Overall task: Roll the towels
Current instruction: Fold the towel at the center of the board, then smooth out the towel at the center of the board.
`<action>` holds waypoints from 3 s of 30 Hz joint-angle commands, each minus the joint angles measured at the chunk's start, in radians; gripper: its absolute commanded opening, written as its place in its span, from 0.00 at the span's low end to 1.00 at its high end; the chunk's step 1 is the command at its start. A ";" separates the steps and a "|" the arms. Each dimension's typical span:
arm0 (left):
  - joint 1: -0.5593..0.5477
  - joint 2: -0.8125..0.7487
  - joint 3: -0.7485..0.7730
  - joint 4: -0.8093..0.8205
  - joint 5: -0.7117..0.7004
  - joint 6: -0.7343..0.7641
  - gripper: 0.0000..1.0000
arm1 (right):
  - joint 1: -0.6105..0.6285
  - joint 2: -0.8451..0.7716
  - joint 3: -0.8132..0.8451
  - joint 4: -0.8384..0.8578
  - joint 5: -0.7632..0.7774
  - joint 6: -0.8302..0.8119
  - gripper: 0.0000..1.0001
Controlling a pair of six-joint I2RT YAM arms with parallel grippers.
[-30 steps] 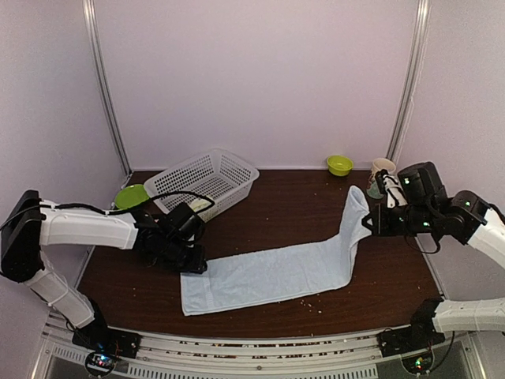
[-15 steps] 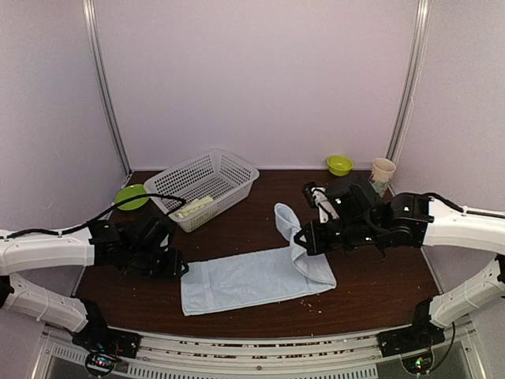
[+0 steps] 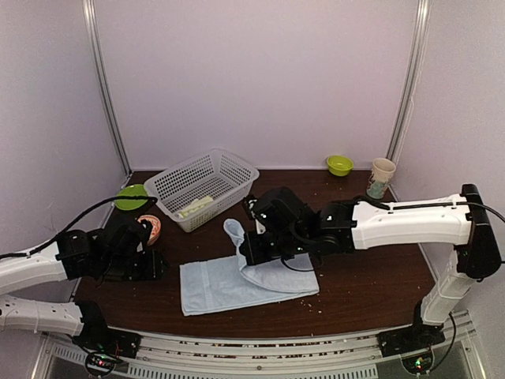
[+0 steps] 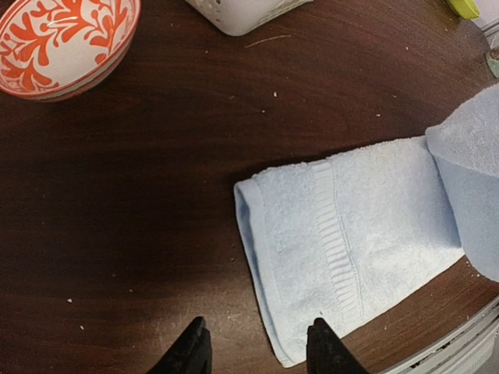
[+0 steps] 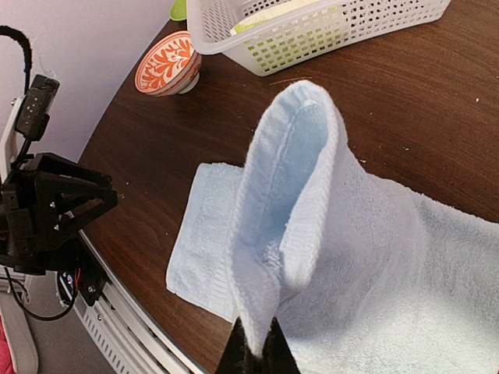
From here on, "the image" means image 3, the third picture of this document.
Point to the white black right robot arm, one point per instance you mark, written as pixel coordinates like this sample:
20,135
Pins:
460,220

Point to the right circuit board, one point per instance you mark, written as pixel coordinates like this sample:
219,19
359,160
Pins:
418,364

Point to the right aluminium corner post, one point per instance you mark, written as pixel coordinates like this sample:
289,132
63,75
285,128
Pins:
413,72

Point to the small green bowl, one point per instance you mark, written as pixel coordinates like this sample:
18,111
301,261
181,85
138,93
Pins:
339,166

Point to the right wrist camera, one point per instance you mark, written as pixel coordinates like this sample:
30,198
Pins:
277,209

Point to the green patterned white towel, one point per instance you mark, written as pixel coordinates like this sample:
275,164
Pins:
194,206

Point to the left aluminium corner post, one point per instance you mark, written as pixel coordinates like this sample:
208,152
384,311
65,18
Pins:
104,89

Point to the left circuit board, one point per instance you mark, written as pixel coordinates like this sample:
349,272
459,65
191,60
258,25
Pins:
97,363

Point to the green plate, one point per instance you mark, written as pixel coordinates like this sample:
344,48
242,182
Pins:
134,198

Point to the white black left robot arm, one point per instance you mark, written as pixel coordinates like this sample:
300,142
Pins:
71,256

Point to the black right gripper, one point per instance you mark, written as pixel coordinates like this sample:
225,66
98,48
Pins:
254,256

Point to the aluminium corner post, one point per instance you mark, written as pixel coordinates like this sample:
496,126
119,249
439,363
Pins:
413,72
104,89

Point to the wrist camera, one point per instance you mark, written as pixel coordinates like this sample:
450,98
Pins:
277,209
126,238

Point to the circuit board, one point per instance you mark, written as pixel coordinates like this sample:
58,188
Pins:
97,363
418,364

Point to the floral ceramic cup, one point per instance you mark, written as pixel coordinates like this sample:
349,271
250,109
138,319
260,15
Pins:
382,172

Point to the light blue towel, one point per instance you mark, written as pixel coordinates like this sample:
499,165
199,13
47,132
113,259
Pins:
228,283

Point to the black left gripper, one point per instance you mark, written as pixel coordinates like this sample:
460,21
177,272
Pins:
151,271

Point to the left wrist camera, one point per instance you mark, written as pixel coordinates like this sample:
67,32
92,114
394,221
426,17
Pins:
126,238

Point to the red patterned bowl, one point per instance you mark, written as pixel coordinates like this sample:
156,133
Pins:
155,225

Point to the white perforated plastic basket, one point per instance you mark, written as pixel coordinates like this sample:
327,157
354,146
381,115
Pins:
216,173

